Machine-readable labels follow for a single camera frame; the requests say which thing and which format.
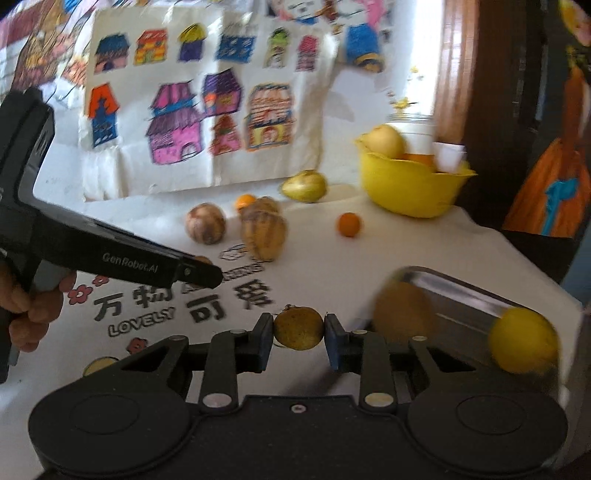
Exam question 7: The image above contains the children's houses drawing paper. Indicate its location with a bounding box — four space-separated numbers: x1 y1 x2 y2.
79 6 339 201

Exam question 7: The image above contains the yellow pear in bowl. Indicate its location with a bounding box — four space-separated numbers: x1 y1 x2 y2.
362 124 406 159

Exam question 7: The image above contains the yellow lemon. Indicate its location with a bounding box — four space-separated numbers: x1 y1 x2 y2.
488 307 561 376

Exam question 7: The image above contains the elongated striped pepino melon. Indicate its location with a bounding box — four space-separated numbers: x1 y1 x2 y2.
240 196 287 262

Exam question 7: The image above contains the folded white paper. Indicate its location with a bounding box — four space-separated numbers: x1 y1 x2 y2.
434 142 466 174

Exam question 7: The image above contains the yellow flower sprig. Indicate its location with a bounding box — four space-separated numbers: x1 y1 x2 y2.
387 66 424 117

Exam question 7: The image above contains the small brownish green round fruit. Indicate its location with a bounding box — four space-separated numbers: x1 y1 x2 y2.
273 305 325 351

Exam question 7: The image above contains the metal tray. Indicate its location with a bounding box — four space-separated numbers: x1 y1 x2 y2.
368 266 560 397

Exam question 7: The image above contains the round striped pepino melon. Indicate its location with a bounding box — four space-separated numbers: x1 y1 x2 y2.
184 203 226 245

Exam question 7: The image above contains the white and orange jar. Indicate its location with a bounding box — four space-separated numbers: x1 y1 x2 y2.
388 116 436 170

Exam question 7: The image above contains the green yellow mango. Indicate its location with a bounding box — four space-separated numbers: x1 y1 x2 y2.
280 170 328 203

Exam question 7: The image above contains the brown kiwi fruit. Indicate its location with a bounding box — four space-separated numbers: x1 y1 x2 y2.
372 280 438 344

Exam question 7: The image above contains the small orange tangerine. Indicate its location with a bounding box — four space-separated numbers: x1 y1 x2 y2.
337 212 363 238
235 194 257 213

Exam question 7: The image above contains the yellow plastic bowl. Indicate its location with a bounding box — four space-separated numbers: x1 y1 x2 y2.
356 134 477 219

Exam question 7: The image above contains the orange dress painting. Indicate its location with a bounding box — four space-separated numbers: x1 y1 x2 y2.
503 1 590 238

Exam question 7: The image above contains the person's left hand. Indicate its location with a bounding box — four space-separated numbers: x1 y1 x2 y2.
1 261 77 353

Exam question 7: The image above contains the cartoon bear drawing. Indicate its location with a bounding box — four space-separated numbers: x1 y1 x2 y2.
266 0 394 73

